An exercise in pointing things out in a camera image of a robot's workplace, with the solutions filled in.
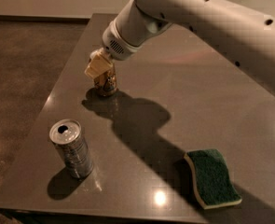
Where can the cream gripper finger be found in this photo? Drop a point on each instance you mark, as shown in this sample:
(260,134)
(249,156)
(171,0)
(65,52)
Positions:
(97,66)
(100,51)

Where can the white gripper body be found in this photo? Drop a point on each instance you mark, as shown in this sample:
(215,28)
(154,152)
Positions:
(115,44)

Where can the orange soda can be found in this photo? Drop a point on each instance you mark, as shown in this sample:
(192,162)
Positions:
(106,83)

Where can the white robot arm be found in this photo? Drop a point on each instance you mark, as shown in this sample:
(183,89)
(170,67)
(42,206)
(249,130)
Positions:
(246,37)

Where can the silver soda can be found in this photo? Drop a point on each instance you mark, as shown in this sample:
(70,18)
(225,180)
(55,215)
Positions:
(67,137)

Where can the green and yellow sponge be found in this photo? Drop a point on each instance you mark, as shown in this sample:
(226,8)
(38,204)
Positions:
(212,186)

